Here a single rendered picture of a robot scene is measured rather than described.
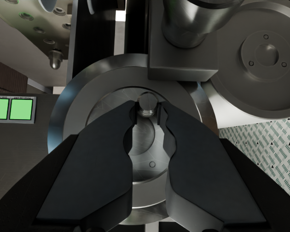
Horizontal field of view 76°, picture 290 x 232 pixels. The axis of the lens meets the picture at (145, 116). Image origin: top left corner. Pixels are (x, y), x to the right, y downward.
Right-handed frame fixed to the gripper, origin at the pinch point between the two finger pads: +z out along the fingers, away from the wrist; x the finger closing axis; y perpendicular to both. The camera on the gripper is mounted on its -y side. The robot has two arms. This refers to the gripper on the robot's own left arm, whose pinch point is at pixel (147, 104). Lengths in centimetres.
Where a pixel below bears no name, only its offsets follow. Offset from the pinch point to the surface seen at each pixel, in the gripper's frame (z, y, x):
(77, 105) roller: 2.8, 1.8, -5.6
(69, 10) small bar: 25.7, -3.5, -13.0
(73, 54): 7.1, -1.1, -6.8
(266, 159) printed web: 7.4, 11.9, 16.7
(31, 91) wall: 371, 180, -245
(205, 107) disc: 3.8, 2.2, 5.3
